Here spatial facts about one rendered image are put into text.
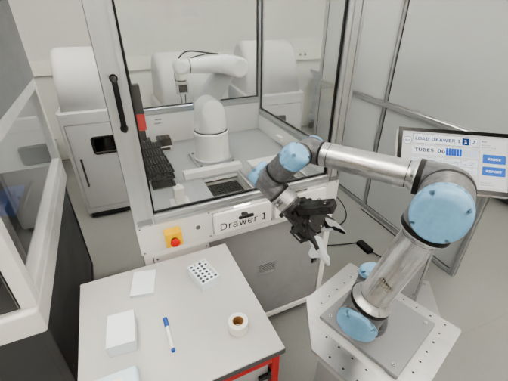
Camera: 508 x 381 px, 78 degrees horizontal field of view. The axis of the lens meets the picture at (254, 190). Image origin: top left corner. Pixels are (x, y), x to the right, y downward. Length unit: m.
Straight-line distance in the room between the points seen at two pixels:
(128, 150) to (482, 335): 2.25
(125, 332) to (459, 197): 1.02
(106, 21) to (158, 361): 1.05
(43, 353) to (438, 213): 1.38
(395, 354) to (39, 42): 4.28
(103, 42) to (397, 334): 1.33
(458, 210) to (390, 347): 0.62
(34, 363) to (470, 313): 2.40
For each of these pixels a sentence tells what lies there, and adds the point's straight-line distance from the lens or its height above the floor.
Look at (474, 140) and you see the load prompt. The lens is 1.89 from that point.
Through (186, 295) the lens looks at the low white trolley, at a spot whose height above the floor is 0.76.
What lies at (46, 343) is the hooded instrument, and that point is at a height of 0.67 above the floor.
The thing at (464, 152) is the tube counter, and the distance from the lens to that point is 1.85.
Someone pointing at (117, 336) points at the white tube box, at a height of 0.81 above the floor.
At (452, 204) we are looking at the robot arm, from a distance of 0.74.
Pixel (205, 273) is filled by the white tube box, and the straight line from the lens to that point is 1.33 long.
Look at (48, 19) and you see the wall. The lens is 4.43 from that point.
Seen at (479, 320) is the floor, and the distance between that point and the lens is 2.60.
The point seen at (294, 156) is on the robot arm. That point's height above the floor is 1.39.
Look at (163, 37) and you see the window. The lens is 1.17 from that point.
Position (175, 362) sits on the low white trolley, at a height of 0.76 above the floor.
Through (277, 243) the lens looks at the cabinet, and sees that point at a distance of 1.72.
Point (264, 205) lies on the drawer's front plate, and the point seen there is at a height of 0.92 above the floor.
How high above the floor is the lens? 1.73
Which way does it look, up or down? 30 degrees down
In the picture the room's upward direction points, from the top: straight up
